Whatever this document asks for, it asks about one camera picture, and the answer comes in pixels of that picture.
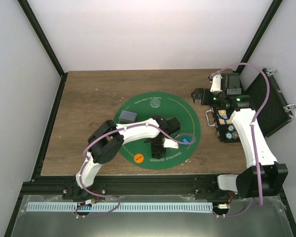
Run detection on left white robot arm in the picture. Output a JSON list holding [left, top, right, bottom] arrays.
[[73, 116, 181, 199]]

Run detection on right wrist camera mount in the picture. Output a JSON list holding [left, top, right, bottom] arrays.
[[210, 74, 222, 93]]

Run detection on chip row in case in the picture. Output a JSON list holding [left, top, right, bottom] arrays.
[[225, 131, 238, 140], [227, 124, 236, 132]]

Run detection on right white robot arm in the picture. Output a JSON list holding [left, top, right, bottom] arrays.
[[191, 71, 288, 200]]

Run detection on boxed card deck in case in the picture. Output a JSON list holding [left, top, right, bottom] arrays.
[[217, 110, 232, 125]]

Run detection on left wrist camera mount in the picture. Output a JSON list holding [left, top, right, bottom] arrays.
[[163, 138, 179, 149]]

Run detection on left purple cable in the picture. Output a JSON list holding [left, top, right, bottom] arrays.
[[75, 123, 197, 219]]

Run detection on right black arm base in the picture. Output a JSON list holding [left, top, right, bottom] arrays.
[[193, 182, 239, 200]]

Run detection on blue small blind button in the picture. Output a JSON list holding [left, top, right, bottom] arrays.
[[181, 137, 191, 146]]

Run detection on black aluminium frame rail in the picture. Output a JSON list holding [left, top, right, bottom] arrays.
[[22, 174, 282, 196]]

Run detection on black poker set case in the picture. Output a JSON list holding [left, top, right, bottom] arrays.
[[209, 69, 296, 143]]

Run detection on purple cable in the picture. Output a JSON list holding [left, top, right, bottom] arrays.
[[75, 123, 197, 219], [211, 63, 272, 218]]

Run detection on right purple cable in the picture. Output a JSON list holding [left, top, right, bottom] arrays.
[[211, 63, 272, 218]]

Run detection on bottom chip row in case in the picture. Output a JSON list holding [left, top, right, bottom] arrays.
[[225, 131, 238, 140]]

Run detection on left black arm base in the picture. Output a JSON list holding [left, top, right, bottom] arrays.
[[63, 183, 107, 200]]

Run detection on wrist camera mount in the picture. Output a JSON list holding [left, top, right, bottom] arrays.
[[163, 138, 179, 149], [210, 74, 222, 93]]

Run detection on round green poker mat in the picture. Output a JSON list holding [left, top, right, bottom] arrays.
[[113, 92, 201, 170]]

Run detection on blue playing card deck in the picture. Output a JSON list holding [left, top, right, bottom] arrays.
[[118, 110, 137, 123]]

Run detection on light blue slotted cable duct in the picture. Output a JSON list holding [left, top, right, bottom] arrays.
[[26, 202, 213, 213]]

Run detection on clear dealer button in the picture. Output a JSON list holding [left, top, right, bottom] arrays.
[[150, 98, 161, 108]]

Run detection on orange big blind button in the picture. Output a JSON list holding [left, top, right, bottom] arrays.
[[134, 154, 144, 163]]

